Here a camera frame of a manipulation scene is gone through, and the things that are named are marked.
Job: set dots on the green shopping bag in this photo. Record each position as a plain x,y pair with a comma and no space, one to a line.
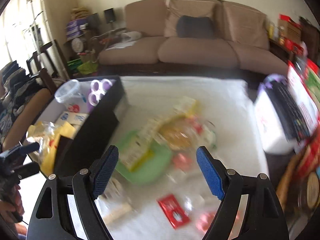
87,68

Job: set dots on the black storage box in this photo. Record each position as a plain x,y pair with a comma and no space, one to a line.
94,135

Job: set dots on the cardboard box 100 pieces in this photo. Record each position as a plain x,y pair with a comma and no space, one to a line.
74,119

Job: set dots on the clear bag of gold items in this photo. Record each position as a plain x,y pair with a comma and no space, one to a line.
179,134

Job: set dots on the dark wooden chair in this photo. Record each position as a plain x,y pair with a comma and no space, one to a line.
41,66

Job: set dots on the white flower-shaped egg tray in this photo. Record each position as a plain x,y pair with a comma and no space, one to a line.
98,89

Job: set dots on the clear lidded plastic tub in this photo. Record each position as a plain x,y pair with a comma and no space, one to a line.
68,91

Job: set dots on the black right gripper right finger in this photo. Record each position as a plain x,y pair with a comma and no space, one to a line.
263,218

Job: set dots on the bag of wooden sticks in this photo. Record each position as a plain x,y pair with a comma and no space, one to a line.
113,213

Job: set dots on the brown sofa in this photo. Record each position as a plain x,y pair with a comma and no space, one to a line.
150,39

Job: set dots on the pink flower-shaped piece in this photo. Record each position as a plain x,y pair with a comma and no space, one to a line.
182,161

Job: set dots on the black speaker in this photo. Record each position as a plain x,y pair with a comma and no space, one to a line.
110,16

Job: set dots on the green plastic plate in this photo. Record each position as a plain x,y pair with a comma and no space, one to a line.
151,169

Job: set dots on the yellow plastic bag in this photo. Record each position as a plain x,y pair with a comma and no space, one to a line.
47,135

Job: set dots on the red sachet packet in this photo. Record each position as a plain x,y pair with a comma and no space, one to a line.
173,211

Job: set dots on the white striped table cloth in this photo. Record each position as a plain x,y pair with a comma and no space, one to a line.
157,190

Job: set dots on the dark blue lumbar cushion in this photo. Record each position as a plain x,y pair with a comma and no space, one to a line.
195,27

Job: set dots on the round white clock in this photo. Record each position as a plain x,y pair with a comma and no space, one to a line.
77,45

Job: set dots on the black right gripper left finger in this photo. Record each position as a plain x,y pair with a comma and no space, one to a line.
51,218

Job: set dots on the white box with keyboard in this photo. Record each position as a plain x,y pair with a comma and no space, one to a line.
285,115

